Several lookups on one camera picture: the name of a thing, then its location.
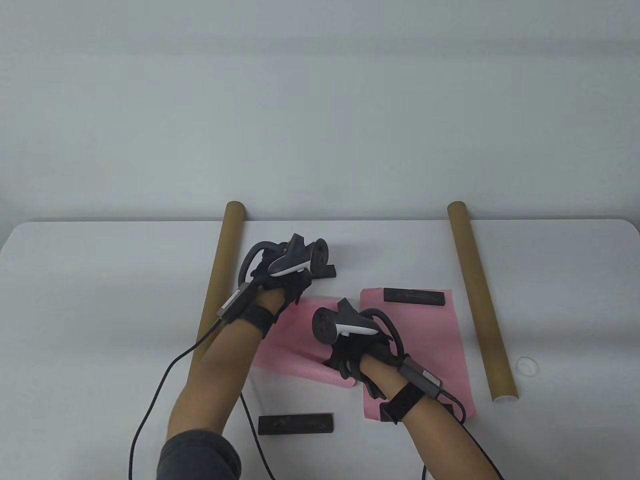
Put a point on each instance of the person's left hand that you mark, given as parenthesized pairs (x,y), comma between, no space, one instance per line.
(277,280)

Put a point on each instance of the person's right hand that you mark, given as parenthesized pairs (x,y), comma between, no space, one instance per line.
(350,350)

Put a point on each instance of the black paperweight bar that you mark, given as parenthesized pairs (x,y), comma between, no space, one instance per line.
(296,424)
(330,272)
(414,297)
(384,412)

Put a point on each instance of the pink paper sheet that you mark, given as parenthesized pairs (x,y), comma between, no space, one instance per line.
(430,340)
(295,345)

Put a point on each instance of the brown cardboard mailing tube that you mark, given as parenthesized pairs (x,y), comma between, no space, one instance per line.
(480,300)
(225,250)

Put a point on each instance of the white plastic tube cap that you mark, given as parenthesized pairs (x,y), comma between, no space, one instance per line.
(526,366)

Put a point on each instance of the person's left forearm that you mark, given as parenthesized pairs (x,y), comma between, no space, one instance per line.
(215,380)

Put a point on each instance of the person's right forearm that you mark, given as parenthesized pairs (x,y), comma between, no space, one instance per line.
(445,440)

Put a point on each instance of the grey hand-mounted controller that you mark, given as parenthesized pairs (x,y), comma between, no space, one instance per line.
(295,255)
(350,320)

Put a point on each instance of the grey wrist-mounted box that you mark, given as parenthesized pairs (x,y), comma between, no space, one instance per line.
(236,302)
(420,377)

